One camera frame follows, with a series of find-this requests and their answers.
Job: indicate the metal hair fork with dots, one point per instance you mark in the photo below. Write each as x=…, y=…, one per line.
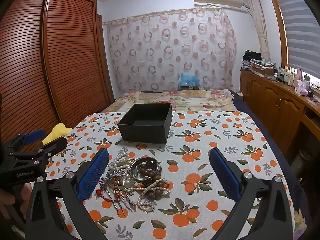
x=122, y=202

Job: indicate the orange fruit print blanket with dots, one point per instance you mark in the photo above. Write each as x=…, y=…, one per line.
x=200, y=155

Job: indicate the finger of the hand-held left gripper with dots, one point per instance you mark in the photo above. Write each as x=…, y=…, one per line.
x=33, y=135
x=56, y=145

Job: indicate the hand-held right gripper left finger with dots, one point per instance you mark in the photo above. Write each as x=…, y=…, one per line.
x=92, y=176

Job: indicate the pink tissue pack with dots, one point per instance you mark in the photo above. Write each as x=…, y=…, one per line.
x=301, y=88

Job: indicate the black box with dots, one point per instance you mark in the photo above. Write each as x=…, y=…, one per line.
x=143, y=130

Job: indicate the beige tied curtain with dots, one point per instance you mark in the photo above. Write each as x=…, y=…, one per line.
x=260, y=25

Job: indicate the small cardboard box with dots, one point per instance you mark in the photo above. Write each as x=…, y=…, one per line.
x=189, y=87

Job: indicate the yellow plush toy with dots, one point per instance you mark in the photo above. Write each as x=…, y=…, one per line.
x=56, y=132

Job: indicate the pile of folded clothes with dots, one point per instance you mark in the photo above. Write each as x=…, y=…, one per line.
x=260, y=62

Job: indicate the person's left hand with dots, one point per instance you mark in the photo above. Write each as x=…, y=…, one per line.
x=25, y=197

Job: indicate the brown slatted wardrobe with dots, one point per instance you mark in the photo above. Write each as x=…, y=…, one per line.
x=62, y=55

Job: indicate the blue plastic bag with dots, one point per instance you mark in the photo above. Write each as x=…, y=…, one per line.
x=188, y=80

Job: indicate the silver bangle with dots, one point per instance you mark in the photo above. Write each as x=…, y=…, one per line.
x=140, y=160

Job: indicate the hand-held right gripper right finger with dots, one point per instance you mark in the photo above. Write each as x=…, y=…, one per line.
x=225, y=177

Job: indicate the group of cosmetic bottles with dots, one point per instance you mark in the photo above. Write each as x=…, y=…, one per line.
x=287, y=76

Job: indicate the striped window blind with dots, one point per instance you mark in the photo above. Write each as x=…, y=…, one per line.
x=300, y=25

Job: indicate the wooden cabinet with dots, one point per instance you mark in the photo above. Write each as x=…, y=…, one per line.
x=270, y=100

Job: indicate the wooden window frame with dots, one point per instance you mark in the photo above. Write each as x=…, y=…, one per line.
x=277, y=17

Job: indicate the floral blanket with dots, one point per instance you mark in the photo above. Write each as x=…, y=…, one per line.
x=195, y=100

